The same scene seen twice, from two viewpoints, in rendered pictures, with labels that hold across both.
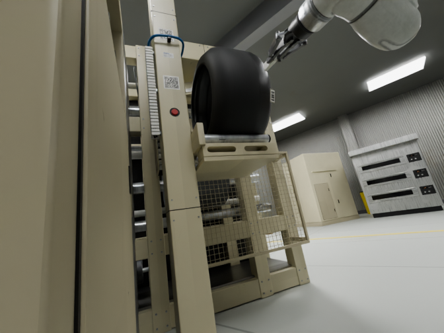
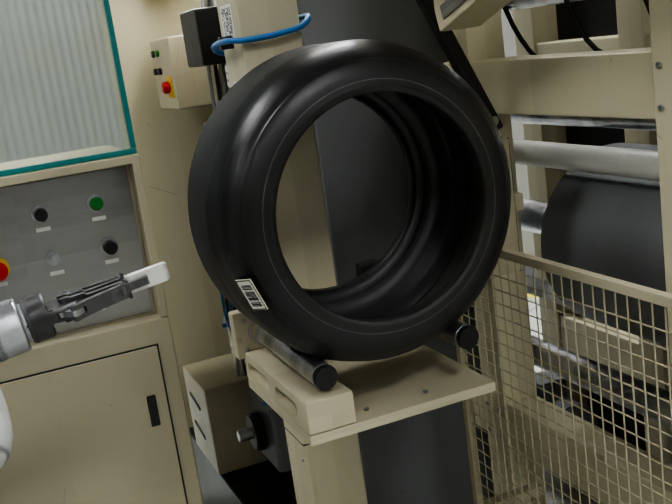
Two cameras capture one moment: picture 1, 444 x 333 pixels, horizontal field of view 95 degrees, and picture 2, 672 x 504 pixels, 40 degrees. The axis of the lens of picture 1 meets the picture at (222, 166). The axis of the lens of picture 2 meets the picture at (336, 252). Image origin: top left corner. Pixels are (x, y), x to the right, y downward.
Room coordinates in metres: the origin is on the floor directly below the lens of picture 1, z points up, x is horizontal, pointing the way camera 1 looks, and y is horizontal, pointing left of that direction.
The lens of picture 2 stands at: (1.03, -1.74, 1.45)
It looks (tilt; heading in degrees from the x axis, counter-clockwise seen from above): 13 degrees down; 92
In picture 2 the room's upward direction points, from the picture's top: 8 degrees counter-clockwise
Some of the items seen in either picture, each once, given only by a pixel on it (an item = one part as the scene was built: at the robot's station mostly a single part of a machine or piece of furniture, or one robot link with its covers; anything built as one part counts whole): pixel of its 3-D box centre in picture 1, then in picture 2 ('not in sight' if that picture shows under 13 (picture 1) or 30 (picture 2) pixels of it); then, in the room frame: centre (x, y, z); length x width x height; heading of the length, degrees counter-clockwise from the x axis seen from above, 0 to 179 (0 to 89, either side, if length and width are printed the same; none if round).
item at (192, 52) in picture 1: (209, 66); not in sight; (1.33, -0.03, 1.71); 0.61 x 0.25 x 0.15; 113
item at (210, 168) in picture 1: (228, 168); (365, 383); (1.01, -0.03, 0.80); 0.37 x 0.36 x 0.02; 23
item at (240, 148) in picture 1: (238, 152); (295, 383); (0.88, -0.08, 0.84); 0.36 x 0.09 x 0.06; 113
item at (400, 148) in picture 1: (391, 178); not in sight; (5.37, -4.30, 0.89); 1.40 x 1.07 x 1.79; 54
